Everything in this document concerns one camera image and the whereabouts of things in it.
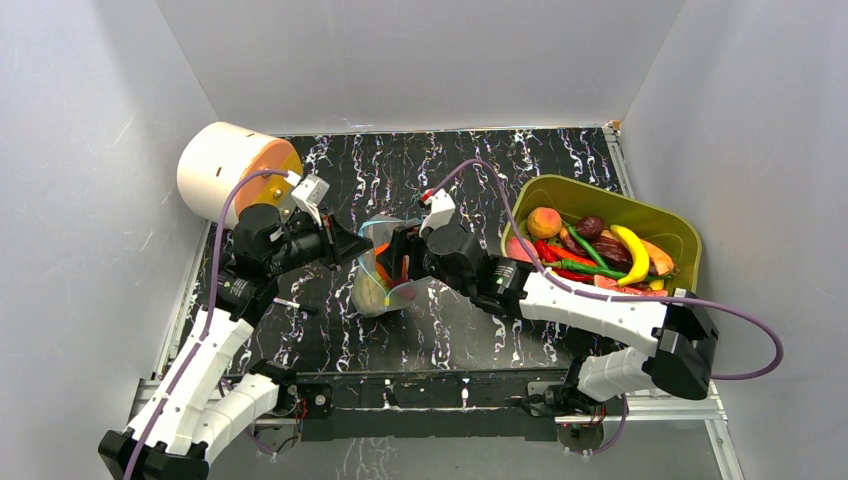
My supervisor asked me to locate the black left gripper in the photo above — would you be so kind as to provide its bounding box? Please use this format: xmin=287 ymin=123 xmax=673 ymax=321
xmin=266 ymin=205 xmax=373 ymax=277

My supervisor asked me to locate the orange toy fruit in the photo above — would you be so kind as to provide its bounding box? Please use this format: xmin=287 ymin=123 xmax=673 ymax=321
xmin=374 ymin=243 xmax=392 ymax=286

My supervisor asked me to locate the green toy cabbage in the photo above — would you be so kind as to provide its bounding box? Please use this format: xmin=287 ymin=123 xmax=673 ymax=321
xmin=351 ymin=268 xmax=388 ymax=318

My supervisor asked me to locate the clear zip top bag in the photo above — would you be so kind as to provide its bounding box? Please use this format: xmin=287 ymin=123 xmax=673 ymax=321
xmin=351 ymin=214 xmax=429 ymax=318

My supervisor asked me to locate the toy peach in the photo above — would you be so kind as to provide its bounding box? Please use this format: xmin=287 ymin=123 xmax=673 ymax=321
xmin=526 ymin=207 xmax=563 ymax=239

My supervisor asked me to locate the dark red toy plum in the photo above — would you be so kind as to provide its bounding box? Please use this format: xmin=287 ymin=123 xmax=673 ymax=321
xmin=574 ymin=215 xmax=605 ymax=242

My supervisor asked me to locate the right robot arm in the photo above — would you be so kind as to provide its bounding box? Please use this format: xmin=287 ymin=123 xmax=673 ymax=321
xmin=376 ymin=224 xmax=718 ymax=414

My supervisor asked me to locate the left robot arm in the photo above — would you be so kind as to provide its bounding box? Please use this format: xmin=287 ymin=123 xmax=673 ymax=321
xmin=98 ymin=204 xmax=373 ymax=479

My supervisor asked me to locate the pink toy fruit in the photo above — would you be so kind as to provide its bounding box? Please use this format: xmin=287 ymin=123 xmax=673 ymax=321
xmin=505 ymin=237 xmax=539 ymax=263

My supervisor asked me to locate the black and white marker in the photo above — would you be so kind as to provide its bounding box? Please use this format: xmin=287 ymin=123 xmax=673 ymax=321
xmin=273 ymin=298 xmax=318 ymax=315

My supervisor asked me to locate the olive green plastic bin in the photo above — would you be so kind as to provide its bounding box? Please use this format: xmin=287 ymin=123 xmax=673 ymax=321
xmin=498 ymin=174 xmax=704 ymax=296

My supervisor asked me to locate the white round drawer cabinet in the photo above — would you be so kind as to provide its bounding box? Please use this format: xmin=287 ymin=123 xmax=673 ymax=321
xmin=177 ymin=121 xmax=303 ymax=228

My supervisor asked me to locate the green toy chili pepper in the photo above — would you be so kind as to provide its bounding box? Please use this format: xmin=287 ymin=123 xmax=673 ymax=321
xmin=537 ymin=225 xmax=633 ymax=281

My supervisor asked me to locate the yellow toy banana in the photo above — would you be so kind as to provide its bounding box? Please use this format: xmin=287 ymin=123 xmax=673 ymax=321
xmin=610 ymin=225 xmax=651 ymax=287

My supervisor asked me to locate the orange toy carrot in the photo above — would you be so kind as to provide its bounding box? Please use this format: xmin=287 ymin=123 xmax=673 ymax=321
xmin=642 ymin=240 xmax=675 ymax=276

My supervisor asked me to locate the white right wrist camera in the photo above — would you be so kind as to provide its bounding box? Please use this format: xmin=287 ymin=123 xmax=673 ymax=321
xmin=420 ymin=189 xmax=456 ymax=237

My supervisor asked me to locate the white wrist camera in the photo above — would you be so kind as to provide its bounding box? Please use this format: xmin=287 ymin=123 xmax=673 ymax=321
xmin=285 ymin=171 xmax=330 ymax=226
xmin=420 ymin=189 xmax=456 ymax=237

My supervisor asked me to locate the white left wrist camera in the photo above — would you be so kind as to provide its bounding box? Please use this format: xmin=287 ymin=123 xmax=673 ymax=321
xmin=285 ymin=171 xmax=330 ymax=226

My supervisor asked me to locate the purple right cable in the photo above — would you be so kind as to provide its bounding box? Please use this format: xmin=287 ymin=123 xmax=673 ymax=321
xmin=423 ymin=158 xmax=785 ymax=457

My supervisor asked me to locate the purple cable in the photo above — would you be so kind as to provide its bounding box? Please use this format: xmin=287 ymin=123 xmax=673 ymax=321
xmin=423 ymin=158 xmax=785 ymax=457
xmin=122 ymin=168 xmax=293 ymax=480

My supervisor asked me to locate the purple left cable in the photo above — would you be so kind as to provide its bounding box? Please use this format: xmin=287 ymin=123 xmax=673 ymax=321
xmin=122 ymin=168 xmax=293 ymax=480

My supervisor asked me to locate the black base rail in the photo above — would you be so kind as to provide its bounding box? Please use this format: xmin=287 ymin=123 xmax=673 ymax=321
xmin=291 ymin=369 xmax=631 ymax=444

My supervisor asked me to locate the aluminium frame rail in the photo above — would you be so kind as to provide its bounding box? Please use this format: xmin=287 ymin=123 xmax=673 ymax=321
xmin=129 ymin=376 xmax=730 ymax=425

